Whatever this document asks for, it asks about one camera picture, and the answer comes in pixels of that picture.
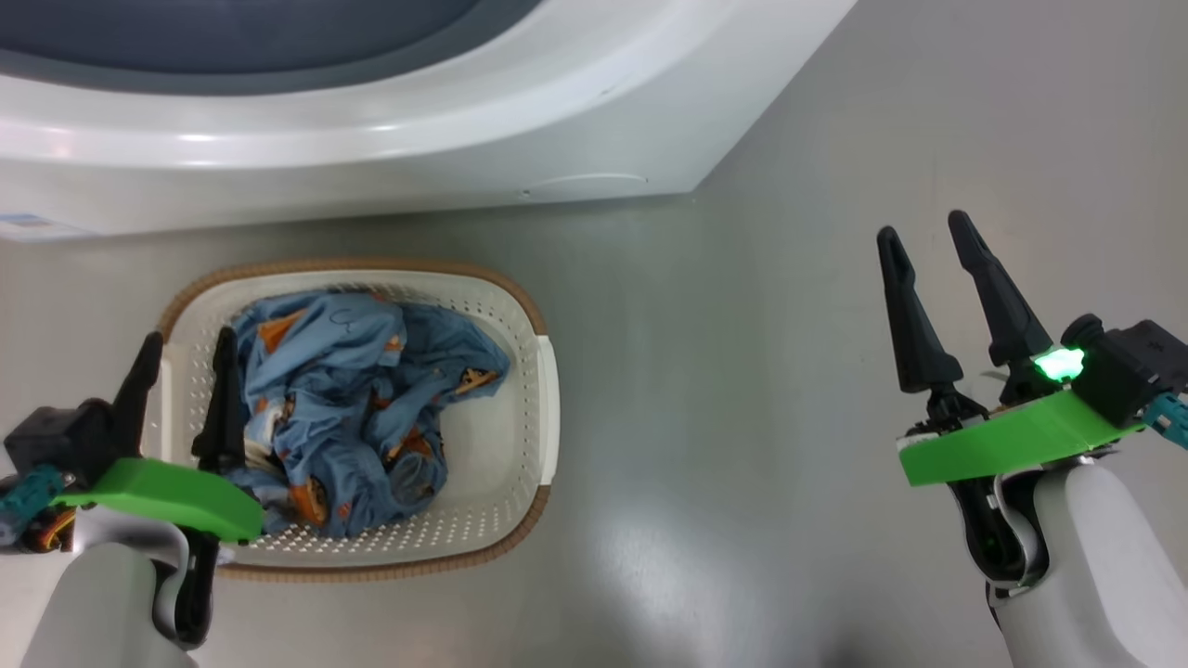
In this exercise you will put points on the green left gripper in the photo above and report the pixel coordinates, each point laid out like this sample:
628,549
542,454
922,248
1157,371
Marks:
167,492

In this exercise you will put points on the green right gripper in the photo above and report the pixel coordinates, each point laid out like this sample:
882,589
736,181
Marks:
1012,445

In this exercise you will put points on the blue patterned garment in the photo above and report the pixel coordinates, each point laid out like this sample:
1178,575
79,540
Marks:
325,343
408,464

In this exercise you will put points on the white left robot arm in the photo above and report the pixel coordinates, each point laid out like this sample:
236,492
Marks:
102,603

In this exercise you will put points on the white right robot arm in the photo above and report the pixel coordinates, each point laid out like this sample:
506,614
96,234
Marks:
1095,575

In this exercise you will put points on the grey rubber door gasket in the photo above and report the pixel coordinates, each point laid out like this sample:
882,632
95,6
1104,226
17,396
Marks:
232,74

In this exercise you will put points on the white front-load washing machine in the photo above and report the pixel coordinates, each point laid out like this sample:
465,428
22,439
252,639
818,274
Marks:
464,139

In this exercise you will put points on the blue energy label sticker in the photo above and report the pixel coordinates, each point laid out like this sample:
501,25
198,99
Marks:
37,227

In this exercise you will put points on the cream perforated laundry basket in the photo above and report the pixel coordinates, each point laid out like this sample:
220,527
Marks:
501,436

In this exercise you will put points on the round white filter cover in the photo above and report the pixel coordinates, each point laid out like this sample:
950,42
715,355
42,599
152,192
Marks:
585,184

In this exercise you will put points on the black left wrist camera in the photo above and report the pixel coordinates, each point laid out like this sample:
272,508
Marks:
60,441

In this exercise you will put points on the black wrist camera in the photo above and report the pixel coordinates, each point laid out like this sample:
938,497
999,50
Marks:
60,441
1132,366

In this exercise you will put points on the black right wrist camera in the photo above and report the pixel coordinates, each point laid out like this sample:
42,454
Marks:
1132,366

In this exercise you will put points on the teal left camera connector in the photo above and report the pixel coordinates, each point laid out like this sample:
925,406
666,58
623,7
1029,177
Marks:
28,496

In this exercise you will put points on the teal camera connector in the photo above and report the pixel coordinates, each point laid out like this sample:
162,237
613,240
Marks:
28,496
1169,417

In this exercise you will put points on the teal right camera connector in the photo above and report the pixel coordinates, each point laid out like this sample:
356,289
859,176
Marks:
1169,417

